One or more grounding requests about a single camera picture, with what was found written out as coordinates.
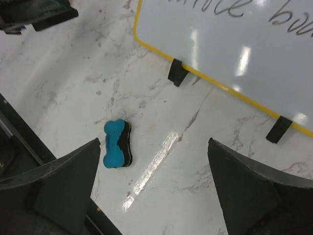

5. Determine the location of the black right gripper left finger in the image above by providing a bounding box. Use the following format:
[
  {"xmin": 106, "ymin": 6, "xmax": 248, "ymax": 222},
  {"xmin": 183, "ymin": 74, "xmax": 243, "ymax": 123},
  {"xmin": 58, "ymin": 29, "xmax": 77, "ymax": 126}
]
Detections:
[{"xmin": 0, "ymin": 138, "xmax": 100, "ymax": 235}]

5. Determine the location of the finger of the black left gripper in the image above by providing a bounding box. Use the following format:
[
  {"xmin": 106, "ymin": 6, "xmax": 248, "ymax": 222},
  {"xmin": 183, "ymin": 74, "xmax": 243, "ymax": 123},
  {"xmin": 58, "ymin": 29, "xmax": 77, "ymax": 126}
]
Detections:
[{"xmin": 0, "ymin": 0, "xmax": 79, "ymax": 34}]

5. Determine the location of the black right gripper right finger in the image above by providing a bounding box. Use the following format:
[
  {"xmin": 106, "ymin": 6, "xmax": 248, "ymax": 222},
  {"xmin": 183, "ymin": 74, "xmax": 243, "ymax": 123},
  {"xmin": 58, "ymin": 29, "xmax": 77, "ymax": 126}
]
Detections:
[{"xmin": 207, "ymin": 138, "xmax": 313, "ymax": 235}]

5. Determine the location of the blue bone-shaped eraser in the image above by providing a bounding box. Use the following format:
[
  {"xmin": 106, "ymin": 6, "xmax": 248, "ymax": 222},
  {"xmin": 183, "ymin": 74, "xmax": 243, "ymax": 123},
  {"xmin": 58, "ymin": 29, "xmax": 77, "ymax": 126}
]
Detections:
[{"xmin": 103, "ymin": 119, "xmax": 133, "ymax": 168}]

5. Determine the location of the yellow-framed small whiteboard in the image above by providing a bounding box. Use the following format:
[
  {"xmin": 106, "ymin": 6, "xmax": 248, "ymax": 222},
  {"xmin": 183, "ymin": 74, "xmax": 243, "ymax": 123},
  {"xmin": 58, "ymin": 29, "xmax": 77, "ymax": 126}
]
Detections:
[{"xmin": 134, "ymin": 0, "xmax": 313, "ymax": 136}]

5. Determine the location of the black whiteboard foot clip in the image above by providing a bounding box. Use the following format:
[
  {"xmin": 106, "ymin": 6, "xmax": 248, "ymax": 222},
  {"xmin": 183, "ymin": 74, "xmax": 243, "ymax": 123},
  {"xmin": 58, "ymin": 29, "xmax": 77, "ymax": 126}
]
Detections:
[
  {"xmin": 266, "ymin": 116, "xmax": 292, "ymax": 144},
  {"xmin": 168, "ymin": 59, "xmax": 189, "ymax": 87}
]

